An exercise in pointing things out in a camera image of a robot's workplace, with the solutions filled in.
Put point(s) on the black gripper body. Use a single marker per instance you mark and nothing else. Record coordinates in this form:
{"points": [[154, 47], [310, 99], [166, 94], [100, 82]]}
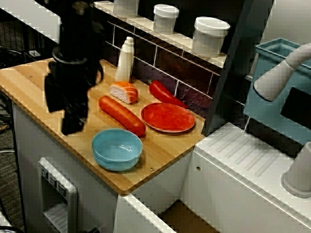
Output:
{"points": [[70, 85]]}

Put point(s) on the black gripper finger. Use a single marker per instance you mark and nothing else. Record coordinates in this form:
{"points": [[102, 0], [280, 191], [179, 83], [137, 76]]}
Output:
{"points": [[79, 123], [68, 127]]}

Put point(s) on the light blue bowl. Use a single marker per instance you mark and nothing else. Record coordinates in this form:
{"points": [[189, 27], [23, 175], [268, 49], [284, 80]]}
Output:
{"points": [[116, 151]]}

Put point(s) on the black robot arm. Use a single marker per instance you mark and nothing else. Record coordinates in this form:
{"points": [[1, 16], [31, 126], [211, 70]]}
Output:
{"points": [[75, 26]]}

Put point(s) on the white sink basin unit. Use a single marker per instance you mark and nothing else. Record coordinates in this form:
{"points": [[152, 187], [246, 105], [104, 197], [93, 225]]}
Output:
{"points": [[230, 170]]}

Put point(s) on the orange red toy sausage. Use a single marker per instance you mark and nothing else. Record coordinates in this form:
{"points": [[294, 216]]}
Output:
{"points": [[121, 115]]}

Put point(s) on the toy salmon sushi piece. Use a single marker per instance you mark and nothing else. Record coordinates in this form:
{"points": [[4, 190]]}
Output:
{"points": [[124, 93]]}

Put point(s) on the white detergent bottle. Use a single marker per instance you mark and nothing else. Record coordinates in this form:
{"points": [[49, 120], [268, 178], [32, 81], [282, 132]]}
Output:
{"points": [[125, 63]]}

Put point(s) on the white appliance button panel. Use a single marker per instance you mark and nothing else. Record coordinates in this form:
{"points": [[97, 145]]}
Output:
{"points": [[57, 191]]}

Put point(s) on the white kitchen cabinet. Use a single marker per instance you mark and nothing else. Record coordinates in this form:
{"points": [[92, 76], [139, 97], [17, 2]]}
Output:
{"points": [[97, 194]]}

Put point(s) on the red round plate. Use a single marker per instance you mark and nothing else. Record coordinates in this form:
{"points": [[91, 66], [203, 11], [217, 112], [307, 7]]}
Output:
{"points": [[167, 117]]}

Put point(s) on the red toy pepper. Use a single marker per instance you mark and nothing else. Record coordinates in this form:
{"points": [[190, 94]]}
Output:
{"points": [[162, 93]]}

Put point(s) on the large clear lidded jar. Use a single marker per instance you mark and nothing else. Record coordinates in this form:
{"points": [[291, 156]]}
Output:
{"points": [[126, 8]]}

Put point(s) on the small clear lidded jar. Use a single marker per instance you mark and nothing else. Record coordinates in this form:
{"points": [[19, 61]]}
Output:
{"points": [[165, 20]]}

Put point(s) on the medium clear lidded jar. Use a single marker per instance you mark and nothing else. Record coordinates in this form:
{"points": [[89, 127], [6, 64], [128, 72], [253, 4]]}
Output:
{"points": [[210, 38]]}

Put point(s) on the dark shelf unit with tiles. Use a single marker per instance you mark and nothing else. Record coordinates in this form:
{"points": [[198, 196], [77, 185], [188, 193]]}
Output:
{"points": [[233, 72]]}

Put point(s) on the teal plastic bin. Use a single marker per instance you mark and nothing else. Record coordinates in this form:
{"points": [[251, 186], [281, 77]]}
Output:
{"points": [[262, 106]]}

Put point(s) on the grey toy faucet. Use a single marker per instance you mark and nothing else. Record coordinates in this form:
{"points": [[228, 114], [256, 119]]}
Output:
{"points": [[274, 80]]}

